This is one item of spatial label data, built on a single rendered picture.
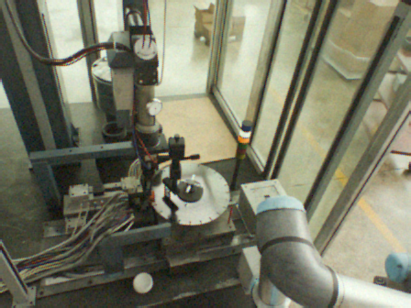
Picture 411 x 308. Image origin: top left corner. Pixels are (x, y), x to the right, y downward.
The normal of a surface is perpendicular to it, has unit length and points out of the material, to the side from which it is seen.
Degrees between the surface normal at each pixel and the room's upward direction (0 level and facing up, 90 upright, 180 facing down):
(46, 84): 90
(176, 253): 0
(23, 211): 0
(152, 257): 0
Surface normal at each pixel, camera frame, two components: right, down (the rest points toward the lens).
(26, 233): 0.09, -0.74
